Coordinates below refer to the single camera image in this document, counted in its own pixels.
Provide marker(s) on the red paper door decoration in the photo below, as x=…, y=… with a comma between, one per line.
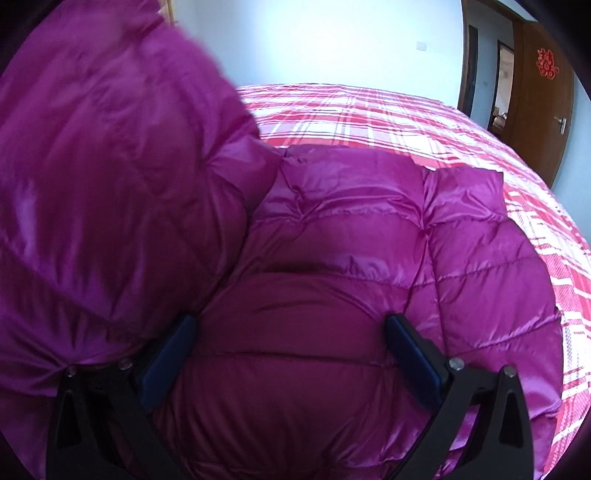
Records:
x=545, y=62

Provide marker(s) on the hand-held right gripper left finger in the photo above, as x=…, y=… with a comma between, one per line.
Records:
x=168, y=360

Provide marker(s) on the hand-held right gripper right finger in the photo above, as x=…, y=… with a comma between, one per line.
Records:
x=411, y=360

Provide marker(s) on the brown wooden door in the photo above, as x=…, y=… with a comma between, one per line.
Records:
x=531, y=120

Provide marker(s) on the beige wooden headboard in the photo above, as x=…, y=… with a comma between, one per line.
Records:
x=169, y=9

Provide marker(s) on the magenta down jacket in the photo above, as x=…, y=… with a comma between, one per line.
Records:
x=323, y=258

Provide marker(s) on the red plaid bed sheet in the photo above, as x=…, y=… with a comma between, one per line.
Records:
x=369, y=120

